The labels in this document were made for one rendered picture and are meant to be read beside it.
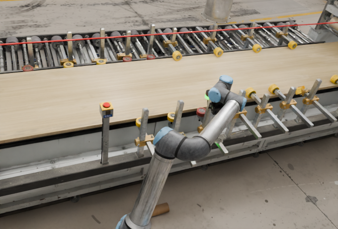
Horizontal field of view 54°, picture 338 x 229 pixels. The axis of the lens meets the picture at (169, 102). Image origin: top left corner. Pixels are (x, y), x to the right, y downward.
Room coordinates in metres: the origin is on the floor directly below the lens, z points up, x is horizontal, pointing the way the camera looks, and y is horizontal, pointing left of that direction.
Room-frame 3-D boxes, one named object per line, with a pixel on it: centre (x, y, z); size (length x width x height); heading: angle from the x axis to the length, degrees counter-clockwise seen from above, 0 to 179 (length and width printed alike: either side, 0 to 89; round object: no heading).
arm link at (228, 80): (1.81, -0.34, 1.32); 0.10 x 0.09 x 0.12; 155
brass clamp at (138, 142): (1.64, 0.12, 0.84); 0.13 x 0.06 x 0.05; 119
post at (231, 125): (2.00, -0.52, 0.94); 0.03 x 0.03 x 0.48; 29
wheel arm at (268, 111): (2.11, -0.78, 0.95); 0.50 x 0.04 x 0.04; 29
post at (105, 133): (1.51, 0.37, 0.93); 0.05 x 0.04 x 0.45; 119
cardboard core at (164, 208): (1.62, -0.02, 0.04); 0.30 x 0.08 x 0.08; 119
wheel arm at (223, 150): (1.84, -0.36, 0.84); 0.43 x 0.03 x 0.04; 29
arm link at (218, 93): (1.70, -0.30, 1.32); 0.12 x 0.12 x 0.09; 65
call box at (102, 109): (1.51, 0.37, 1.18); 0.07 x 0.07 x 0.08; 29
